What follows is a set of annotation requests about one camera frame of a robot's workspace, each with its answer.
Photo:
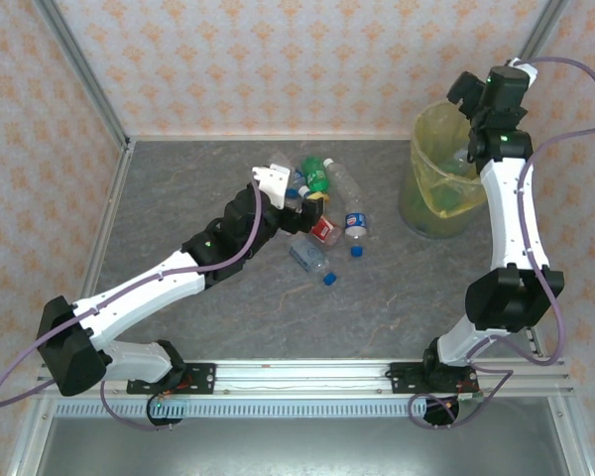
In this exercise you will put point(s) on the red label bottle orange drink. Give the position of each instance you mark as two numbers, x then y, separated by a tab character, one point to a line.
327	232

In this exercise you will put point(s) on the blue label bottle white cap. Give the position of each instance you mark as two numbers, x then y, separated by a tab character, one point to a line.
297	179

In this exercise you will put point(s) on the long clear bottle white cap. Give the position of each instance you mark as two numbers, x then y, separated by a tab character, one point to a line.
346	186

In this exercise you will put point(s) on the Pepsi label bottle blue cap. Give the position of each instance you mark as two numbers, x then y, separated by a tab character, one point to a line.
355	221

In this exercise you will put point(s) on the clear plastic bottle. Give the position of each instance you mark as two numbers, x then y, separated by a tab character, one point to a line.
280	159

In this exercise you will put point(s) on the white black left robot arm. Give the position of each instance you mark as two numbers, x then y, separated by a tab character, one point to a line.
139	297

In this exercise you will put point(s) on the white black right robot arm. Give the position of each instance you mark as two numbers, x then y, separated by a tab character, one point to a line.
513	218

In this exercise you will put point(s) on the bin with yellow bag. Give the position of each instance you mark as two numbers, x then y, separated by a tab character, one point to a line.
426	149

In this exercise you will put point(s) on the grey metal sheet panel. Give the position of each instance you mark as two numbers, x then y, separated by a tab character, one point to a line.
297	446

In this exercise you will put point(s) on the aluminium frame post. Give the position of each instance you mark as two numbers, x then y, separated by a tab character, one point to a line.
540	35
79	69

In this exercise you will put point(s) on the aluminium back rail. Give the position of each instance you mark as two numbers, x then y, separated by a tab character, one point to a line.
228	137

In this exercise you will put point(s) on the aluminium side rail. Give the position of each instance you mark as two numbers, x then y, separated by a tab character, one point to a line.
121	168
571	436

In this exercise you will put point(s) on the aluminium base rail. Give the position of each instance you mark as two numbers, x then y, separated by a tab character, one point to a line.
297	379

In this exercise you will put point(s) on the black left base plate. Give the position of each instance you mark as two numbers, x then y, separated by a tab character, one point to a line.
201	379

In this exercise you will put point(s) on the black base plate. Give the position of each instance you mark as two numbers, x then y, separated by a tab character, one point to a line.
201	379
404	377

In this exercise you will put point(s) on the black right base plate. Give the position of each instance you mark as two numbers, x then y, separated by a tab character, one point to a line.
404	377

